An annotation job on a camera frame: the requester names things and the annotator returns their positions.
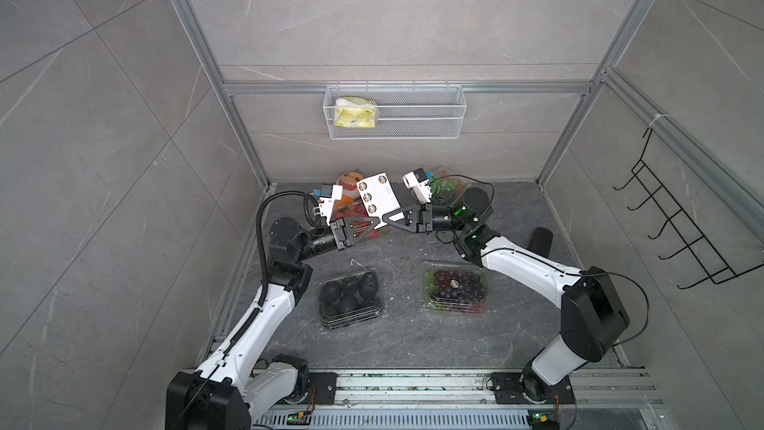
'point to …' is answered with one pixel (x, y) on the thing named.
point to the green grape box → (445, 186)
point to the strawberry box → (377, 233)
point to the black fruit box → (350, 299)
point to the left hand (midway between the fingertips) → (379, 222)
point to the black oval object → (541, 241)
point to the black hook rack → (693, 242)
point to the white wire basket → (405, 112)
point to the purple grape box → (455, 288)
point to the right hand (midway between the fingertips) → (388, 225)
